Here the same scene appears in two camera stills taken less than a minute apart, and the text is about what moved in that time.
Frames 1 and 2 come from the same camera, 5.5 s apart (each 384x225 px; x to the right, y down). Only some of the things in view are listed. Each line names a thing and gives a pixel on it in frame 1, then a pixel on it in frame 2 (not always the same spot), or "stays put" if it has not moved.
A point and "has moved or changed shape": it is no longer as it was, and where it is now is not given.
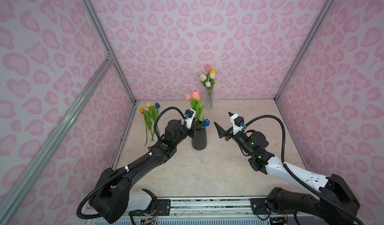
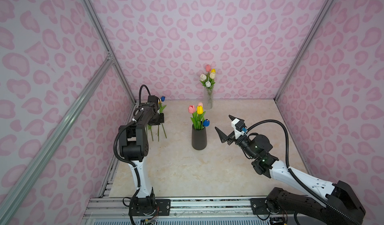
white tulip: (203, 77) stays put
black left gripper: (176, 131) → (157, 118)
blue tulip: (157, 105) has moved or changed shape
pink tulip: (195, 104) has moved or changed shape
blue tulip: (206, 123) stays put
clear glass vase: (209, 99) stays put
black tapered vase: (199, 141) stays put
